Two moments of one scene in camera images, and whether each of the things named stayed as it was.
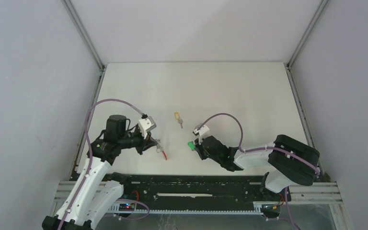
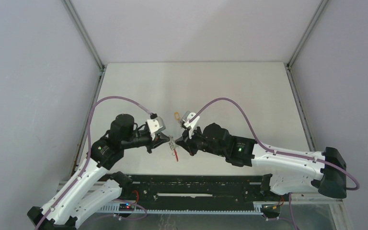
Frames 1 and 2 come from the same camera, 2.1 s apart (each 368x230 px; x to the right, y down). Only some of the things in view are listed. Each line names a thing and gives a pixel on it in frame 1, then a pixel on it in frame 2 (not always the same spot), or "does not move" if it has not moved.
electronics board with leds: [126, 207] does not move
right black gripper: [201, 149] -> [190, 139]
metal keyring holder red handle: [159, 149] -> [173, 146]
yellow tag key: [178, 117] does not move
